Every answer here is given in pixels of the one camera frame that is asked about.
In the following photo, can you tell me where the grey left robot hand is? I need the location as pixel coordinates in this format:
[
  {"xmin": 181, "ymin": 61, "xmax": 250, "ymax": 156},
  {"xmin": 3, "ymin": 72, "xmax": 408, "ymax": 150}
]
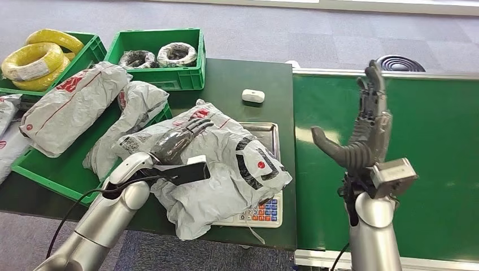
[{"xmin": 149, "ymin": 118, "xmax": 215, "ymax": 165}]

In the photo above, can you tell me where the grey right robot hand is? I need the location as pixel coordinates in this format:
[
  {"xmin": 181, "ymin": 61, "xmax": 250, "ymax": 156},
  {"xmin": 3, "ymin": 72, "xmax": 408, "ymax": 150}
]
[{"xmin": 311, "ymin": 59, "xmax": 394, "ymax": 177}]

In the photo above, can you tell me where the grey courier bag black lettering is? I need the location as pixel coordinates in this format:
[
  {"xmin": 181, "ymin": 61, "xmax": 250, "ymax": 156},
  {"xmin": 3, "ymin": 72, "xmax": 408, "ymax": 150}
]
[{"xmin": 112, "ymin": 99, "xmax": 293, "ymax": 241}]

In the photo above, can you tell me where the narrow grey courier package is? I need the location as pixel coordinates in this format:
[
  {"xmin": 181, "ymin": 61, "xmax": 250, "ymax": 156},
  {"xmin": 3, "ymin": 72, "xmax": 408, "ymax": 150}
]
[{"xmin": 82, "ymin": 80, "xmax": 170, "ymax": 182}]

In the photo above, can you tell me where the green conveyor belt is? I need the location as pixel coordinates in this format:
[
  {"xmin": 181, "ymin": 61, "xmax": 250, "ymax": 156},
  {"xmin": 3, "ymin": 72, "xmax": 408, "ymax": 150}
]
[{"xmin": 291, "ymin": 67, "xmax": 479, "ymax": 271}]

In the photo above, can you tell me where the large grey courier package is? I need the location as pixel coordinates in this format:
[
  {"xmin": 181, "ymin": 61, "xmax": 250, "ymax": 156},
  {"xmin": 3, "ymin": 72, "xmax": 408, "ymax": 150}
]
[{"xmin": 19, "ymin": 62, "xmax": 133, "ymax": 159}]

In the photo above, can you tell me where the green crate with wrapped coils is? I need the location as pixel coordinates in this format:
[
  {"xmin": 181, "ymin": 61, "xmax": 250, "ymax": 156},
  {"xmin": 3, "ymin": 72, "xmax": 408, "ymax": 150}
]
[{"xmin": 104, "ymin": 28, "xmax": 207, "ymax": 92}]

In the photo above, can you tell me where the black ribbed round object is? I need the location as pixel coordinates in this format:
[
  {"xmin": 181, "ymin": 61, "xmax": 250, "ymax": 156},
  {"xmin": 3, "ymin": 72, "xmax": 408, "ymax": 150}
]
[{"xmin": 375, "ymin": 54, "xmax": 426, "ymax": 72}]

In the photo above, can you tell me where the small white oval device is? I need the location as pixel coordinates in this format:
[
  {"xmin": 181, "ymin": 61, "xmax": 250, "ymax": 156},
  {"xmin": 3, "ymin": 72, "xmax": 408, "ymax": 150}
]
[{"xmin": 241, "ymin": 89, "xmax": 266, "ymax": 104}]

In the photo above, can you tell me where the electronic scale steel tray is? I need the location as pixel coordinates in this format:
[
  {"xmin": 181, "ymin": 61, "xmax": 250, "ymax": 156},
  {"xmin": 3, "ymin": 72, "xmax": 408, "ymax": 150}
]
[{"xmin": 211, "ymin": 121, "xmax": 284, "ymax": 229}]

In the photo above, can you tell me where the large green plastic crate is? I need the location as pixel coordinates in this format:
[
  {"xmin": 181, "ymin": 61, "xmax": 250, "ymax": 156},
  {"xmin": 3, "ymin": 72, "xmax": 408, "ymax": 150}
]
[{"xmin": 11, "ymin": 100, "xmax": 173, "ymax": 207}]

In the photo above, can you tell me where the green crate with yellow coils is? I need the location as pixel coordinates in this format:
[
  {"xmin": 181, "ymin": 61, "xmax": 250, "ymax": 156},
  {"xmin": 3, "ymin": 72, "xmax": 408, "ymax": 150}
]
[{"xmin": 0, "ymin": 31, "xmax": 108, "ymax": 99}]

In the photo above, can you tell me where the small grey courier bag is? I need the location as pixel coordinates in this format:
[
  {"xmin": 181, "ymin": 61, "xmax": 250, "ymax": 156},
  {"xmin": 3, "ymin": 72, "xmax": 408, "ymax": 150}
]
[{"xmin": 0, "ymin": 94, "xmax": 23, "ymax": 136}]

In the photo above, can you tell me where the pale wrapped wire coil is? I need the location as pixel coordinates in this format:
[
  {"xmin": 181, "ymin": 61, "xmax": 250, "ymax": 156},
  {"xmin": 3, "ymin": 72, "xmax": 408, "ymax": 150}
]
[{"xmin": 156, "ymin": 42, "xmax": 198, "ymax": 68}]

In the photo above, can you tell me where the dark wrapped wire coil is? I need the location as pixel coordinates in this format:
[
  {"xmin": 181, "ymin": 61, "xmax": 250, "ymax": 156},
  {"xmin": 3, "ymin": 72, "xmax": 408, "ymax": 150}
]
[{"xmin": 118, "ymin": 50, "xmax": 158, "ymax": 69}]

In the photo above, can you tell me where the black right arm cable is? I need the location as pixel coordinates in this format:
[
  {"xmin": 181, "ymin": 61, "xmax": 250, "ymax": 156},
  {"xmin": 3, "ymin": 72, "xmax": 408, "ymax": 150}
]
[{"xmin": 329, "ymin": 242, "xmax": 351, "ymax": 271}]

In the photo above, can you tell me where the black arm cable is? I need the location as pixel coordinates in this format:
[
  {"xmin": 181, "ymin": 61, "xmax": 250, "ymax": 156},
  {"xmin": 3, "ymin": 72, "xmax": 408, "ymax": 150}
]
[
  {"xmin": 45, "ymin": 174, "xmax": 160, "ymax": 260},
  {"xmin": 329, "ymin": 242, "xmax": 351, "ymax": 271}
]

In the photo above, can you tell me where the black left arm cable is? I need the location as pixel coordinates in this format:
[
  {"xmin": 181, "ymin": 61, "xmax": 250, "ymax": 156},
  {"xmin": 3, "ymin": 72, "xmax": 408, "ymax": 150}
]
[{"xmin": 45, "ymin": 174, "xmax": 160, "ymax": 260}]

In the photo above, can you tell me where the yellow wire coil white label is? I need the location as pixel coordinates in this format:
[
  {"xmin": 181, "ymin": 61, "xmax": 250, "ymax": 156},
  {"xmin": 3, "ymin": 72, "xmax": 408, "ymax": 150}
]
[{"xmin": 1, "ymin": 42, "xmax": 65, "ymax": 82}]

